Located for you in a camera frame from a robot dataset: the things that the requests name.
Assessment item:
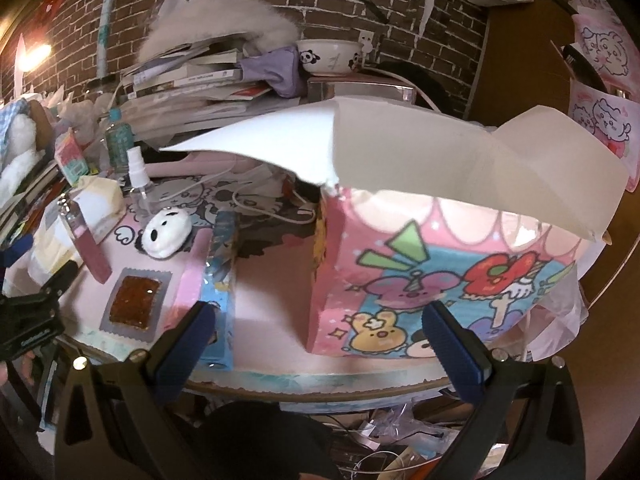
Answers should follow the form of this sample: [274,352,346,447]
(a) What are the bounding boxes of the white paper strip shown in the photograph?
[419,0,438,33]

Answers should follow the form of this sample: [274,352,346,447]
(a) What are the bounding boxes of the cream tissue packet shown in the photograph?
[75,175,126,241]

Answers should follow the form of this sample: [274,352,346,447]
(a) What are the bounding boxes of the small colourful striped box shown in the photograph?
[54,135,93,186]

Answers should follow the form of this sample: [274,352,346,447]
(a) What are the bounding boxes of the stack of books and papers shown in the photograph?
[120,35,311,136]

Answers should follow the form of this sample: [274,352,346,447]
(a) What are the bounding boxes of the white power cable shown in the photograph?
[362,62,441,108]

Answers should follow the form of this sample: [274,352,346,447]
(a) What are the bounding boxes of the white plush toy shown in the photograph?
[0,100,46,196]

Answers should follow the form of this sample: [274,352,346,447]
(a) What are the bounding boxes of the tangle of cables and plastic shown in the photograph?
[330,395,481,480]

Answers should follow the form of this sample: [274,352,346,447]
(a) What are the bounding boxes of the purple cloth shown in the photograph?
[237,45,306,98]

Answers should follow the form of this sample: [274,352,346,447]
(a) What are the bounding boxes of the teal patterned pole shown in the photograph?
[97,0,123,81]

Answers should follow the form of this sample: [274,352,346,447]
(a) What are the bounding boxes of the small panda plush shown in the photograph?
[135,208,192,259]

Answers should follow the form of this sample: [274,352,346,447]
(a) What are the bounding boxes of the brown snack packet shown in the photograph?
[99,267,173,345]

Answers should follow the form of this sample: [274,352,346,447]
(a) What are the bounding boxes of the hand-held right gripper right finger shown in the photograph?
[421,301,586,480]

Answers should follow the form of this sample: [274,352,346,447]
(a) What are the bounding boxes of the long pink packet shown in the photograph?
[64,199,113,285]

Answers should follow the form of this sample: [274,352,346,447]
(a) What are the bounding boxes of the clear spray bottle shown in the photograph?
[124,146,153,213]

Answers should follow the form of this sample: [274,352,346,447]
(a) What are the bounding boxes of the pink blue cartoon flat box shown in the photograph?
[159,227,237,372]

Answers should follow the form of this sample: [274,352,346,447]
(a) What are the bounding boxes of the blue glittery candy packet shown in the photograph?
[204,210,240,291]

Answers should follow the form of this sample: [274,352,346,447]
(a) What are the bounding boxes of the white fluffy fur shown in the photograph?
[137,0,301,61]

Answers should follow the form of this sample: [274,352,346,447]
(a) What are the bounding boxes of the pink cartoon desk mat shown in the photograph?
[55,172,453,396]

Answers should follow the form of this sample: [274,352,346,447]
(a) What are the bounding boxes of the shiny flat box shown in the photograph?
[306,72,416,108]

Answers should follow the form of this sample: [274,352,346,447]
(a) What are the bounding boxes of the pink cartoon printed box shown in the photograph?
[159,97,630,361]

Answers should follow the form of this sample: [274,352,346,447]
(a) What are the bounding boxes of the black clip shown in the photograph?
[562,44,610,92]

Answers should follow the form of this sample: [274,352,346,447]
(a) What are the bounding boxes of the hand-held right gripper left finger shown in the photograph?
[50,301,221,480]

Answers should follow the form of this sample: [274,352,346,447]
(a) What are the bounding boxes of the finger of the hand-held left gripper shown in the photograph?
[40,260,80,297]

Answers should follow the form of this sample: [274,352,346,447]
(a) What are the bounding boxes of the white panda bowl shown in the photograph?
[295,39,366,77]

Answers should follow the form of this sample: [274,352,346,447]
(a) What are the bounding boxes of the black bag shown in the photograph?
[385,62,456,111]

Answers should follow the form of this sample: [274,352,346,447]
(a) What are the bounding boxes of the white charger cable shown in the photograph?
[232,180,318,226]

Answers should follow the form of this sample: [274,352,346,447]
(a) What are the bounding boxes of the pink cartoon print cloth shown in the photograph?
[567,82,640,191]
[572,12,640,92]

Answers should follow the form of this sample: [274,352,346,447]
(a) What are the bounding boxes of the green plastic bottle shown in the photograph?
[102,107,135,181]

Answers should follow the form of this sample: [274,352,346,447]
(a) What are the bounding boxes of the pile of books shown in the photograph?
[0,160,71,241]

